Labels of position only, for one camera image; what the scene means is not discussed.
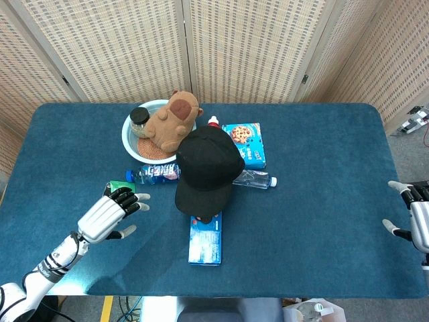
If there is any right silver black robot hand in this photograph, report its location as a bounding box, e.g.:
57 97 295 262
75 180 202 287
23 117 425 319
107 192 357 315
382 180 429 253

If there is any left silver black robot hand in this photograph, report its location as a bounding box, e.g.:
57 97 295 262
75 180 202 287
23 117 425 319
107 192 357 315
76 186 151 245

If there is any black baseball cap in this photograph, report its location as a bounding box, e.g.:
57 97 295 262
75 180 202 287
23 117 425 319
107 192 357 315
175 125 246 215

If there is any green snack packet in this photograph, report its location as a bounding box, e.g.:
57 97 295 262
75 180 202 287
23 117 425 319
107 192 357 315
106 180 137 196

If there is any blue label drink bottle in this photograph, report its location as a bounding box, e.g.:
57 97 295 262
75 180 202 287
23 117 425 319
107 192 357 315
125 162 182 186

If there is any orange round mesh pad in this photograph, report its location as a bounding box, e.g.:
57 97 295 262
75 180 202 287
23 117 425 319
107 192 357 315
137 137 178 160

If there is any light blue plastic bowl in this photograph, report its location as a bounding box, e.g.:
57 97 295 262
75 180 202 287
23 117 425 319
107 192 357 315
121 99 198 162

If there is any white electronic device on floor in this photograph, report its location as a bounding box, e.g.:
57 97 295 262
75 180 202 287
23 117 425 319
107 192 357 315
390 105 429 137

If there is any glass jar with black lid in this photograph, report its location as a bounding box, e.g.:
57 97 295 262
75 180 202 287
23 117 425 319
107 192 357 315
129 107 151 139

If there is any blue Oreo cookie box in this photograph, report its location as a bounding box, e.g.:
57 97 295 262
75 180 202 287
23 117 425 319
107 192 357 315
188 211 223 266

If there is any brown capybara plush toy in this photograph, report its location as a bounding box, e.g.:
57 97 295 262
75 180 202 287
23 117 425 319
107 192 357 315
143 89 204 152

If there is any blue table cloth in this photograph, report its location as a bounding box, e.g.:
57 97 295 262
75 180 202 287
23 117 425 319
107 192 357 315
0 102 429 299

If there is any clear plastic bag with bottle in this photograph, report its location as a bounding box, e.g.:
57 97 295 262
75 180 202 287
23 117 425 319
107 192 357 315
283 299 348 322

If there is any clear plastic water bottle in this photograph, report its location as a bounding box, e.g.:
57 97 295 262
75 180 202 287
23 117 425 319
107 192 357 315
231 169 278 190

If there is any blue chocolate chip cookie box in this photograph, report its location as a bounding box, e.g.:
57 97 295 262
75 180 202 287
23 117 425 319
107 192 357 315
221 122 267 170

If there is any woven folding screen panel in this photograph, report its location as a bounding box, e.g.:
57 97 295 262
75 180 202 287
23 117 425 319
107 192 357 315
182 0 336 104
0 0 81 138
294 0 429 133
6 0 192 103

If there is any blue floor cable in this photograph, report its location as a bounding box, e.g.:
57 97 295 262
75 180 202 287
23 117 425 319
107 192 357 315
117 297 144 322

